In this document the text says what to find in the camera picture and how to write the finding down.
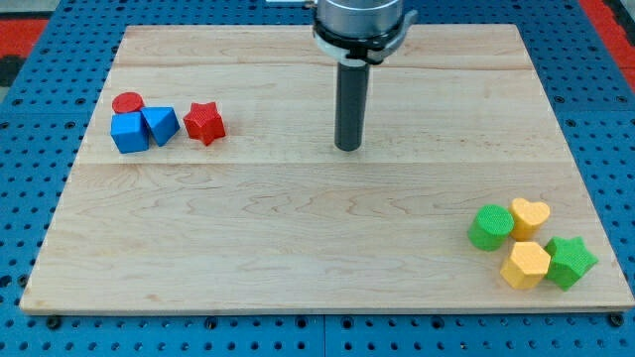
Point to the blue cube block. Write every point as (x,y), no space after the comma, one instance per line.
(129,132)

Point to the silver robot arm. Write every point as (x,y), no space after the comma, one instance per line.
(358,32)

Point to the green star block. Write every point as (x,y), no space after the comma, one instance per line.
(570,261)

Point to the yellow heart block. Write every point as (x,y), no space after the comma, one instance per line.
(529,217)

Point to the light wooden board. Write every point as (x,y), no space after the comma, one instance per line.
(274,219)

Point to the black cylindrical pointer tool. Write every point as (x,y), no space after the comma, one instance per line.
(350,104)

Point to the red star block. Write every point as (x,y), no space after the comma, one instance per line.
(204,122)

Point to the green cylinder block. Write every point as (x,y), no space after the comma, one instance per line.
(490,227)

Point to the yellow hexagon block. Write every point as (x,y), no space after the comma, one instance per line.
(525,266)

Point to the blue triangular prism block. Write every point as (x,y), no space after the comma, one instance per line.
(162,122)

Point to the red cylinder block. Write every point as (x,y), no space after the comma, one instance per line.
(127,102)

